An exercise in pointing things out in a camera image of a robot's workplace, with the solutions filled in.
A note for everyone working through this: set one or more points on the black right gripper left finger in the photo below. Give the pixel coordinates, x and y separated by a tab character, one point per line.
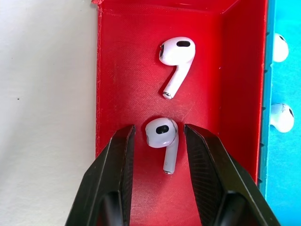
110	174

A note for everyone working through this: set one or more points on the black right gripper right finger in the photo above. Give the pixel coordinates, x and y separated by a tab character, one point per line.
218	174

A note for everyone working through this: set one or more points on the white earbud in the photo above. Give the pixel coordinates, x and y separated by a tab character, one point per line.
176	53
162	139
279	48
282	117

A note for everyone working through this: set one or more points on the blue plastic tray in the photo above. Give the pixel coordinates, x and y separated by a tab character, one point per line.
284	164

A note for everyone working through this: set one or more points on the red plastic tray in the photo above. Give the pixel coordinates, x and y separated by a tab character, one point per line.
207	106

